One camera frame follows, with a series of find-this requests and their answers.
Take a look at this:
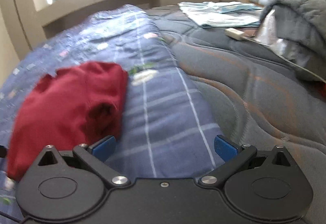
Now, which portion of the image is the red knit sweater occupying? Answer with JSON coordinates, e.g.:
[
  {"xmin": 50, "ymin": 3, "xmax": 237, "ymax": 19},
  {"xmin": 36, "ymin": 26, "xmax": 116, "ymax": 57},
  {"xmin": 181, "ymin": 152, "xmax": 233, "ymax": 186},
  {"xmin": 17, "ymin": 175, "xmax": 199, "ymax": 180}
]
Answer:
[{"xmin": 7, "ymin": 61, "xmax": 128, "ymax": 181}]

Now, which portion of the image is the grey quilted bedspread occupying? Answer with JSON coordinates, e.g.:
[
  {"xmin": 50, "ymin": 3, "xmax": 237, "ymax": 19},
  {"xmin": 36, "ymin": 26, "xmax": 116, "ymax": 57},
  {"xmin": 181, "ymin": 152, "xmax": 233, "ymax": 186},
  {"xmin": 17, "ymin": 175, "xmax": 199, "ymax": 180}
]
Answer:
[{"xmin": 147, "ymin": 5, "xmax": 325, "ymax": 223}]

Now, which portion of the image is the blue floral checked quilt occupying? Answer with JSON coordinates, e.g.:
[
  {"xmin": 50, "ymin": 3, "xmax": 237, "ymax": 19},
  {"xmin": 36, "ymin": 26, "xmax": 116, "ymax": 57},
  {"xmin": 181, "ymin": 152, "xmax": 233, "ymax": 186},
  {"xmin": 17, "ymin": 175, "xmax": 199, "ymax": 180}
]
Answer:
[{"xmin": 1, "ymin": 5, "xmax": 224, "ymax": 223}]

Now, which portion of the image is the white charger block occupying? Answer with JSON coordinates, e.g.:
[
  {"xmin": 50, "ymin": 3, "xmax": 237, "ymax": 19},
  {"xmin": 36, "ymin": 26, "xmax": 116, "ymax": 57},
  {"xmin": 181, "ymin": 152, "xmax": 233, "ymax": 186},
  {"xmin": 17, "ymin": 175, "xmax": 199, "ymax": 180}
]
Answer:
[{"xmin": 224, "ymin": 28, "xmax": 245, "ymax": 41}]

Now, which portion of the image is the light blue folded cloth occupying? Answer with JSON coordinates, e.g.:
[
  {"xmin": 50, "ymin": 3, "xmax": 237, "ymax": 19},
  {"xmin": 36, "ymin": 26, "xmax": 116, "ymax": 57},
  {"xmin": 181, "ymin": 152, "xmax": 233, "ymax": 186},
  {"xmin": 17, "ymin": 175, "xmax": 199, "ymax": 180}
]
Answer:
[{"xmin": 178, "ymin": 1, "xmax": 263, "ymax": 28}]

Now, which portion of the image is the grey padded jacket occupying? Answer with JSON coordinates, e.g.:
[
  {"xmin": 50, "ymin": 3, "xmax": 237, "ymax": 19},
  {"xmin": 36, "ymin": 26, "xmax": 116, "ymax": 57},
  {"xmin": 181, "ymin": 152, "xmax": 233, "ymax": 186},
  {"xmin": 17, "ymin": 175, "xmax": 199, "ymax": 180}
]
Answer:
[{"xmin": 255, "ymin": 0, "xmax": 325, "ymax": 82}]

